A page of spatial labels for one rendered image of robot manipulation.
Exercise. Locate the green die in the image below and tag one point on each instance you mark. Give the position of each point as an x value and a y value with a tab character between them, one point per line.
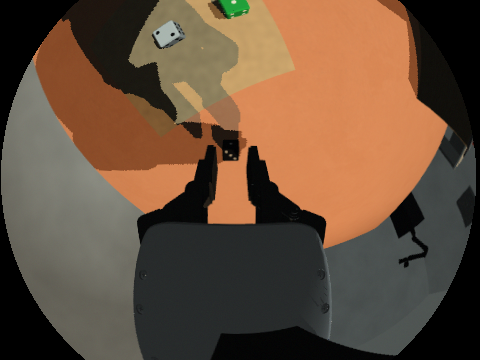
234	8

